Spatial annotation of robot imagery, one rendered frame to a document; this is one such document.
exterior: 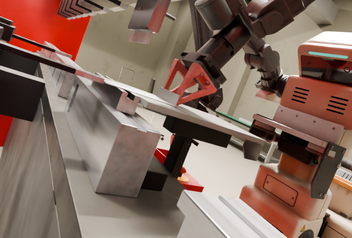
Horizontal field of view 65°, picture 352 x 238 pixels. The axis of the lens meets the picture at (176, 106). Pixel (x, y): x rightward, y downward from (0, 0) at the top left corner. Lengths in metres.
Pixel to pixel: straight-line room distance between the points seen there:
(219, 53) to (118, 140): 0.27
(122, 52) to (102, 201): 11.91
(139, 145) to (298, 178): 0.71
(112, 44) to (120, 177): 11.72
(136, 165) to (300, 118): 0.68
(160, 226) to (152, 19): 0.29
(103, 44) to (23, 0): 9.43
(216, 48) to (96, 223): 0.37
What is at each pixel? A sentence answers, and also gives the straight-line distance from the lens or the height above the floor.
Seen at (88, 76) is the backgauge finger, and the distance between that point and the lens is 0.45.
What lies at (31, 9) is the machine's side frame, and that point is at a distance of 2.61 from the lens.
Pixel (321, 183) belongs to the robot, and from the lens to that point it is 0.89.
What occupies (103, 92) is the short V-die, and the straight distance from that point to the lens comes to 0.51.
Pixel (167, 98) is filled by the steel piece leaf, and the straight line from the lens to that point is 0.52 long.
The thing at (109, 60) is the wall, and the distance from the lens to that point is 12.07.
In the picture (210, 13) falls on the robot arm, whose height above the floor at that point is 1.18.
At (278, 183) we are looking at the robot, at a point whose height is 0.86.
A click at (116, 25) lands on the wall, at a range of 12.06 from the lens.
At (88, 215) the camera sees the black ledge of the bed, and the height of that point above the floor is 0.87.
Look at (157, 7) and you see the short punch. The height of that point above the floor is 1.14.
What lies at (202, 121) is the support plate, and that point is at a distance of 0.46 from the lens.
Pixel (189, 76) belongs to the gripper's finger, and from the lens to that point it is 0.50.
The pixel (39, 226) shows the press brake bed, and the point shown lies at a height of 0.77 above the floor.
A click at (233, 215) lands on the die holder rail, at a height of 0.97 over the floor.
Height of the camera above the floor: 1.04
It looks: 4 degrees down
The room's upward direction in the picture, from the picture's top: 21 degrees clockwise
